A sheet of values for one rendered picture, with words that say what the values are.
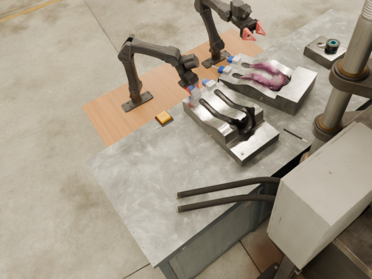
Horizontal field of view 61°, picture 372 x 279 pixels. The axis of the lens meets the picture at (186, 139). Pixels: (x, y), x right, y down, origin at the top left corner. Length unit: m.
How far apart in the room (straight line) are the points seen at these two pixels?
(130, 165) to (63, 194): 1.15
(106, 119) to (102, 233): 0.92
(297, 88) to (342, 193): 1.07
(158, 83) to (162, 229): 0.96
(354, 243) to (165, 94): 1.27
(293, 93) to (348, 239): 0.77
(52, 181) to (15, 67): 1.73
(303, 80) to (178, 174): 0.86
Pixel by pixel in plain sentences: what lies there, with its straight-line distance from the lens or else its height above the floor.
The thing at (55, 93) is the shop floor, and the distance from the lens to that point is 3.56.
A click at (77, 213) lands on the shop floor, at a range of 2.64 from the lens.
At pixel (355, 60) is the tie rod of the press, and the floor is 1.59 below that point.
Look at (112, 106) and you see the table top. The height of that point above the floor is 0.80.
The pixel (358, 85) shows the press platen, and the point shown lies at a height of 1.53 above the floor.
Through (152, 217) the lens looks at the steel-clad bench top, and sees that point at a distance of 1.55.
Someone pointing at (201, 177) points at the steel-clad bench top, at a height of 0.80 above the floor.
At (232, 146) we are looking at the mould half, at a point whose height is 0.86.
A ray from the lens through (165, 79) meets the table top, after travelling 2.09.
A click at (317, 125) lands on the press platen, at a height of 1.29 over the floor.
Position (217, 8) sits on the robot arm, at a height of 1.22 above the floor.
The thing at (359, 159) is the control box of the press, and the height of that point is 1.47.
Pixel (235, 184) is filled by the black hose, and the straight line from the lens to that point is 1.48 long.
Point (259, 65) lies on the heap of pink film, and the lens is 1.97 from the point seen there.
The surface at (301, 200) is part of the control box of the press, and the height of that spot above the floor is 1.46.
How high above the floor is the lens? 2.20
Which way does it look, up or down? 54 degrees down
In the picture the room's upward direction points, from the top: 11 degrees counter-clockwise
